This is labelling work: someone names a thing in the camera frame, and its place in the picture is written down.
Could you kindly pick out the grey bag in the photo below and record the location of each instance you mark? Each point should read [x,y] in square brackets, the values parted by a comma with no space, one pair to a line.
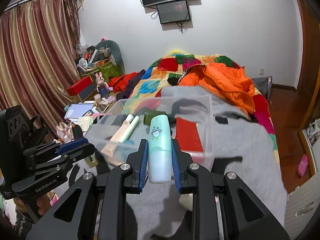
[262,87]

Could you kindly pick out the mint green bottle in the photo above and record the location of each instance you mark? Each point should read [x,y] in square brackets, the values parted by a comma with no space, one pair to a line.
[160,150]

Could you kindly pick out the dark blue water bottle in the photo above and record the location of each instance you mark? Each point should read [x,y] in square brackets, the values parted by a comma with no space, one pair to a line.
[103,91]

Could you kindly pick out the pink ribbon bundle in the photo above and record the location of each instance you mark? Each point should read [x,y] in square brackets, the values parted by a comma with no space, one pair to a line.
[64,132]

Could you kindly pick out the red cloth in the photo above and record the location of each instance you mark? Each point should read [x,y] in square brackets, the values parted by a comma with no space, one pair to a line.
[122,81]

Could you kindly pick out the long red gift box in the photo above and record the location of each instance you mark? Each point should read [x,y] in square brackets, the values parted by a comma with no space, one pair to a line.
[188,136]

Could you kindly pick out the wooden wardrobe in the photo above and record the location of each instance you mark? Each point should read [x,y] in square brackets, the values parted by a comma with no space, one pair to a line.
[308,80]

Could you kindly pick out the small black wall monitor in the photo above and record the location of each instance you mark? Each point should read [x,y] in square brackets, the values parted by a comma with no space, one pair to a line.
[173,12]

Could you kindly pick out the pink slipper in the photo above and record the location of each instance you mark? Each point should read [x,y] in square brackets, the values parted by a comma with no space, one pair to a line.
[302,166]

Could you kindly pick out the black cylinder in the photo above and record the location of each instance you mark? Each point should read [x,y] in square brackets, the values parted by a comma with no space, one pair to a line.
[77,132]

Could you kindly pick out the beige cosmetic tube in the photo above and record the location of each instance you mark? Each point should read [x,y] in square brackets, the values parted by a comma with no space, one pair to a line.
[117,142]

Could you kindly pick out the blue notebook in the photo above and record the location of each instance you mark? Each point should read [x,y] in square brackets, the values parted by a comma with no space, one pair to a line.
[78,110]

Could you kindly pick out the red and grey box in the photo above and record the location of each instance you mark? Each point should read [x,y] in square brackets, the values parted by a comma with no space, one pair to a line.
[80,86]

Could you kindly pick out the white bag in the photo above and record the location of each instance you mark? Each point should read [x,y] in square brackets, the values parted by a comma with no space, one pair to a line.
[314,132]

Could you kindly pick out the yellow notepad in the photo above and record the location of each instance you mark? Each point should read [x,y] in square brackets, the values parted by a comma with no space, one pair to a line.
[86,124]

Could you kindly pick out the white cosmetic tube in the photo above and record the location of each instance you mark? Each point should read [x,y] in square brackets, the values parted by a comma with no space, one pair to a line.
[130,128]

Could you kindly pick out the striped brown curtain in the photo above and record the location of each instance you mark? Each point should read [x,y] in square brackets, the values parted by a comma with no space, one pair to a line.
[37,62]

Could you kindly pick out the green cardboard box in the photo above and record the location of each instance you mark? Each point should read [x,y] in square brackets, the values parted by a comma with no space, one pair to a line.
[108,70]

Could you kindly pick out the person's left hand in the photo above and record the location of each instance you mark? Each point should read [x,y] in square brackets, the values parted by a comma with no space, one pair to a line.
[43,205]

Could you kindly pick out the grey blanket with black letters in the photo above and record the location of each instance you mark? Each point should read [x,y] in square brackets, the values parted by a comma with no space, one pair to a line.
[250,167]

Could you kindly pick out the white wall outlet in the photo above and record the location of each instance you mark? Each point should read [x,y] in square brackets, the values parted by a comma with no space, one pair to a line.
[262,71]

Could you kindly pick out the clear plastic storage box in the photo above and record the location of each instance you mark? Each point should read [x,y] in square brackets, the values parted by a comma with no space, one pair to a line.
[210,130]

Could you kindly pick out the black chair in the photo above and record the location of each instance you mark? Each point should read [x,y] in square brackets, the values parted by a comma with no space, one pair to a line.
[40,130]

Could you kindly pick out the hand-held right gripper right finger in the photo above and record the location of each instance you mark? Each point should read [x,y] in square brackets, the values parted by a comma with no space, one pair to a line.
[175,167]

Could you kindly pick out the pink rabbit toy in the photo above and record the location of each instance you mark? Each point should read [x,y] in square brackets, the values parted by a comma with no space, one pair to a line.
[100,78]

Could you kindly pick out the grey green plush pillow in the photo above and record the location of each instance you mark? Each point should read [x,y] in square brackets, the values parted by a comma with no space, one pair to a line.
[113,50]

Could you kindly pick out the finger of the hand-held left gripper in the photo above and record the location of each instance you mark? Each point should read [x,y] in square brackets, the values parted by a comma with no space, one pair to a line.
[67,160]
[72,147]

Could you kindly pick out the orange jacket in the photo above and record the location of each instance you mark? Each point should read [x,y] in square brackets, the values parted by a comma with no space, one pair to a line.
[225,82]

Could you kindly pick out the white cabinet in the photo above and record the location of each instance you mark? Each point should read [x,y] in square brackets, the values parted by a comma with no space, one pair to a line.
[302,205]

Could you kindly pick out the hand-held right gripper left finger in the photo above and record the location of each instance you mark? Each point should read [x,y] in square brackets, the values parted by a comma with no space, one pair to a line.
[143,165]

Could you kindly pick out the dark green pump bottle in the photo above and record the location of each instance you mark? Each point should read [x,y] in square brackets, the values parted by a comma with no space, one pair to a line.
[148,117]

